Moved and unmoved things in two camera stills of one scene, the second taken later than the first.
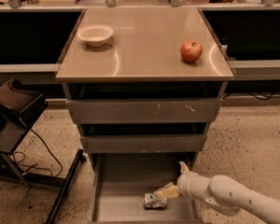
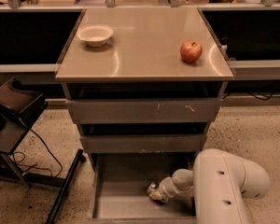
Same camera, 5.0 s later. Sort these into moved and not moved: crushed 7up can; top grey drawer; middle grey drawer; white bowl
Moved: crushed 7up can
Not moved: middle grey drawer; top grey drawer; white bowl
